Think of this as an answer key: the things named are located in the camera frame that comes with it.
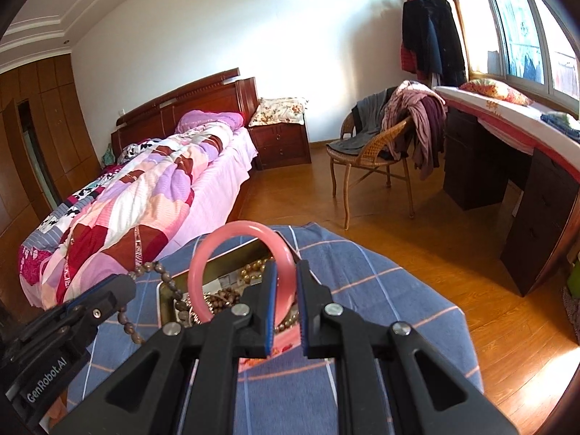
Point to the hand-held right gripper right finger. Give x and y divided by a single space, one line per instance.
304 321

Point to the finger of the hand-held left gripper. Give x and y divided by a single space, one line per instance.
90 287
104 301

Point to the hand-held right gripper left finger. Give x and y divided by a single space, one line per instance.
272 308

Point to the pink tin box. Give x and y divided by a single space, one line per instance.
226 263

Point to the pink bangle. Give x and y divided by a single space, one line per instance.
199 253

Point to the blue checked tablecloth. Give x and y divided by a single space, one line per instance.
385 326

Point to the pink patchwork quilt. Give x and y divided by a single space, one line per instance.
136 204

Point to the pink bedsheet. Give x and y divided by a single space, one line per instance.
217 190

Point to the green bag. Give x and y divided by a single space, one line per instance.
107 154

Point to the wooden nightstand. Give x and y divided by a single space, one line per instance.
281 145

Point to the wooden wardrobe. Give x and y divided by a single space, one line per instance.
45 122

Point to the wicker chair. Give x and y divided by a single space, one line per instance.
371 154

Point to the floral cloth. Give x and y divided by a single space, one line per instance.
276 111

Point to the purple pillow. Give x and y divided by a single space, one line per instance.
208 120

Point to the grey clothes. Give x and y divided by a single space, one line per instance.
367 118

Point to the dark wooden desk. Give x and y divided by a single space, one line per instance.
539 217

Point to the pink desk cover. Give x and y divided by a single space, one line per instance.
498 120

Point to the floral cushion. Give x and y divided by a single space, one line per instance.
494 90

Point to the hanging dark coats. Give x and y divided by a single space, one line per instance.
435 31

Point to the folded jeans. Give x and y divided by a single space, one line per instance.
562 124

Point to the window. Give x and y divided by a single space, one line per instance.
512 31

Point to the wooden bed frame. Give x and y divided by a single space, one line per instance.
181 99

